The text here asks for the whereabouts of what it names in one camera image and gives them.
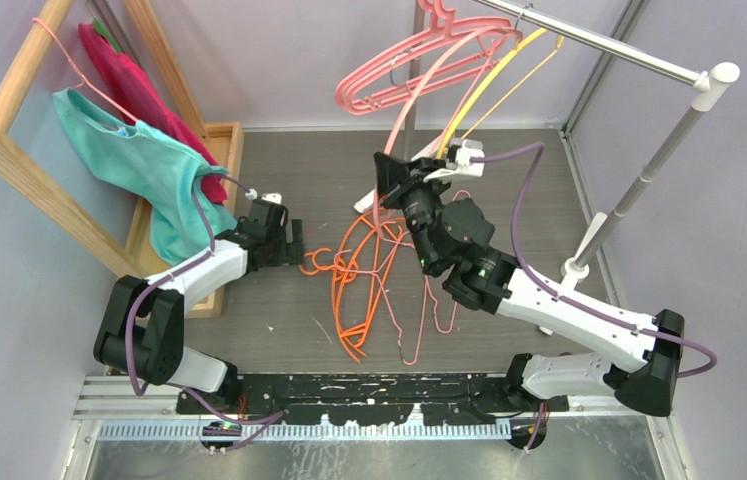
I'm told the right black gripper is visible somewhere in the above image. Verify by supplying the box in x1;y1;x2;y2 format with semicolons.
375;152;454;272

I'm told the yellow wire hanger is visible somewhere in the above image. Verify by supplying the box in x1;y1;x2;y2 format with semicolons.
432;27;564;159

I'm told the thick pink plastic hanger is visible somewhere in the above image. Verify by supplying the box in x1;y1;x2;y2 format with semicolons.
334;0;523;115

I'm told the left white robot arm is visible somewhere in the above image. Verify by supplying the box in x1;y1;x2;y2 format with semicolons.
93;199;304;413

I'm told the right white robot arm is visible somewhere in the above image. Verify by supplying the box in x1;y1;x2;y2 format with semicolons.
373;152;685;417

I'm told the teal mesh shirt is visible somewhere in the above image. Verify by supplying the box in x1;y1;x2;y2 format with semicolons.
52;89;237;265

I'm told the magenta shirt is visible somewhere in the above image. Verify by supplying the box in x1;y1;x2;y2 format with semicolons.
77;23;218;193

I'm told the pink hanger on wooden rack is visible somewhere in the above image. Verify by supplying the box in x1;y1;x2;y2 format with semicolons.
32;17;138;123

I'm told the orange wire hanger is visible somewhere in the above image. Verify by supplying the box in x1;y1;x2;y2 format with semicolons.
299;213;384;364
300;213;407;364

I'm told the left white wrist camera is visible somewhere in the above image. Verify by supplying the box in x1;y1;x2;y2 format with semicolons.
245;189;282;205

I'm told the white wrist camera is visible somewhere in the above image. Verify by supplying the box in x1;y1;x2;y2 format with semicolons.
423;138;485;183
245;189;282;205

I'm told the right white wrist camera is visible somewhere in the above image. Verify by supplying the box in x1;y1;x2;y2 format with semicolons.
423;138;485;183

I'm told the wooden clothes rack frame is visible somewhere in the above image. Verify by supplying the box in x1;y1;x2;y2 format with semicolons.
0;0;245;319

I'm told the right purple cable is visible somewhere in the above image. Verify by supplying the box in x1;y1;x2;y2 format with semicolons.
468;142;719;452

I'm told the purple cable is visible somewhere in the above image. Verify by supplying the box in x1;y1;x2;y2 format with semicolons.
126;172;286;453
468;142;719;452

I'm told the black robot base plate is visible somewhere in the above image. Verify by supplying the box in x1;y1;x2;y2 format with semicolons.
176;373;570;448

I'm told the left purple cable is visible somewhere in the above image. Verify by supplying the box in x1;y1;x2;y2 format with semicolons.
126;172;286;453

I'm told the metal clothes rail stand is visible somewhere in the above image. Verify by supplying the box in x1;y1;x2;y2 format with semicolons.
354;0;743;336

